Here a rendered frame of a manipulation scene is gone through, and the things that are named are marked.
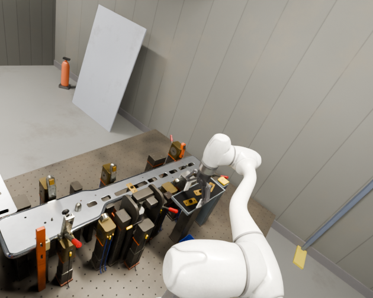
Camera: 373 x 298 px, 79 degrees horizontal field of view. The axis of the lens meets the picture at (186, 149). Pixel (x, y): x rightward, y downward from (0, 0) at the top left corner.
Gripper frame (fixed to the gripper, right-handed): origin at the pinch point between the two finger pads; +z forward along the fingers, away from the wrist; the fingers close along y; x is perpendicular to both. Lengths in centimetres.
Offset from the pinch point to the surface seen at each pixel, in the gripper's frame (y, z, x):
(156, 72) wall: 235, 18, -109
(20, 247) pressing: 13, 20, 78
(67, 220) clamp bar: 6, -1, 62
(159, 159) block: 51, 18, -12
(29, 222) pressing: 25, 20, 73
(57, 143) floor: 213, 121, 24
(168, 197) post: 10.6, 10.2, 6.5
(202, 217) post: 6, 41, -33
